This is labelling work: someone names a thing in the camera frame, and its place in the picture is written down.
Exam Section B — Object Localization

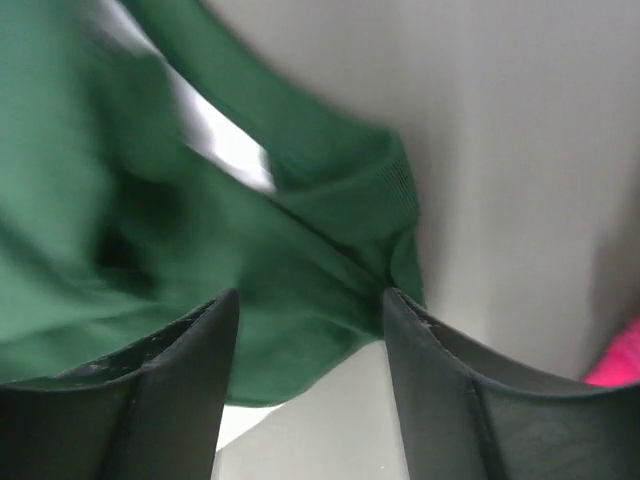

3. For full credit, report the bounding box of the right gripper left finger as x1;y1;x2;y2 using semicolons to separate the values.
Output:
1;290;239;480

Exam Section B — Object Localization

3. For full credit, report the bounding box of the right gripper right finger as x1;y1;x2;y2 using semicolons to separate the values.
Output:
383;289;639;480

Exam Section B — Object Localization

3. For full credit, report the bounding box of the white and green t shirt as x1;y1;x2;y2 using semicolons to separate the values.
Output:
1;1;423;407

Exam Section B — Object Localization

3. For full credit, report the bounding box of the pink t shirt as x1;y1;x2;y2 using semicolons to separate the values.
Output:
584;317;640;388

